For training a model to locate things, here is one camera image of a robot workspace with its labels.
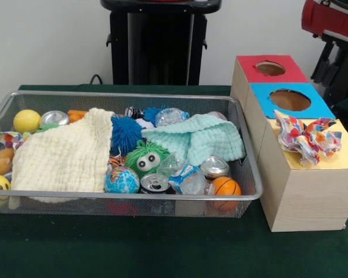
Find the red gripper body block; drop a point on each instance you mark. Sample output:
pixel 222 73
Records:
pixel 330 23

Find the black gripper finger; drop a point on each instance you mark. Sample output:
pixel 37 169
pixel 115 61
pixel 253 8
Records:
pixel 321 62
pixel 335 66

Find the colourful polka dot cloth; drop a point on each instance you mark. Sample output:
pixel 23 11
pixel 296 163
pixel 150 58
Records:
pixel 307 139

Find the mint green cloth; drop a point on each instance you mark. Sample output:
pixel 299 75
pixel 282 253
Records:
pixel 203 139

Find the cream yellow cloth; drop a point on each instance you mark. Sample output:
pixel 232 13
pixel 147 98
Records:
pixel 64 153

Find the wooden box with three holes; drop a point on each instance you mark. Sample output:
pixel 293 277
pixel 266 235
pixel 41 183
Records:
pixel 304 191

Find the clear mesh bin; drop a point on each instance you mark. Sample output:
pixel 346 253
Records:
pixel 75 205

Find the silver can with closed top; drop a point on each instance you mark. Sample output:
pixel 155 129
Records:
pixel 214 167

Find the small orange basketball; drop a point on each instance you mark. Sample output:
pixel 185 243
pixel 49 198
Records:
pixel 226 186

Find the crushed clear plastic bottle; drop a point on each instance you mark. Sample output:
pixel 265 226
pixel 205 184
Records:
pixel 185 176
pixel 171 116

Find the blue spiky ball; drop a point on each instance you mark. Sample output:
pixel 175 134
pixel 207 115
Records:
pixel 151 113
pixel 126 133

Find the green fuzzy toy with eyes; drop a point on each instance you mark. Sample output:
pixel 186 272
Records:
pixel 146 157

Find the silver can with open top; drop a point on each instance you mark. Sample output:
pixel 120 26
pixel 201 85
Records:
pixel 155 184

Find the globe print ball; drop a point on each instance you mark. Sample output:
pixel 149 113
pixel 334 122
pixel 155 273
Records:
pixel 121 180

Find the plain yellow ball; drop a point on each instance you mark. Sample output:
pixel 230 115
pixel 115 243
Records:
pixel 26 121

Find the orange plush toy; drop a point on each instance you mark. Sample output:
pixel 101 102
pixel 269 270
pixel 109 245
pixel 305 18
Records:
pixel 0 165

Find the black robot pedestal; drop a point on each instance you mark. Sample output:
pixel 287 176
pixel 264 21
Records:
pixel 156 46

